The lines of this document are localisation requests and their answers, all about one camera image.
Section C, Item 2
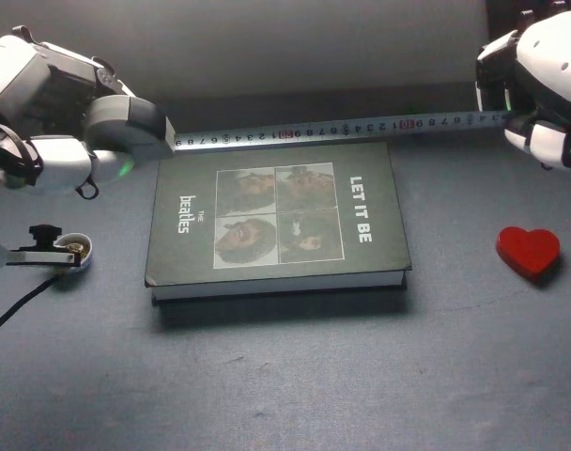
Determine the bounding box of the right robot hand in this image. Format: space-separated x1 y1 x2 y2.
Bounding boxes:
474 0 571 187

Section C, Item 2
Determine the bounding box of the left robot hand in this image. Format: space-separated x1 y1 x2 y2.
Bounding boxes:
0 25 141 201

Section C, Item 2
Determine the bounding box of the silver and black tape measure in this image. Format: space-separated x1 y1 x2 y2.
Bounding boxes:
83 95 515 165

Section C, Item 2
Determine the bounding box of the black Let It Be album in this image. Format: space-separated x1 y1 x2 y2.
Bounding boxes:
144 142 414 306

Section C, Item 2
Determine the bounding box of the small white soup bowl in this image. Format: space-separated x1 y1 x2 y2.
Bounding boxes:
54 232 95 274

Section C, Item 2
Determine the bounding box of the red heart block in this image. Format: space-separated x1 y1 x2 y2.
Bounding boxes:
495 225 562 286

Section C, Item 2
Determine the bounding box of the large backdrop board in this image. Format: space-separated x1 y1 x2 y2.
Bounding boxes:
0 0 491 102

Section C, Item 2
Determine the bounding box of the grey table cloth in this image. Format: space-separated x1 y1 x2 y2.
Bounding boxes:
0 77 571 451

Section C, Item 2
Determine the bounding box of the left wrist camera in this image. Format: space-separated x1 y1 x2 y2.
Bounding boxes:
0 206 80 277

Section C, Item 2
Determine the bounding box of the black left camera cable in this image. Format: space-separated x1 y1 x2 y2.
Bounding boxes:
0 274 61 344

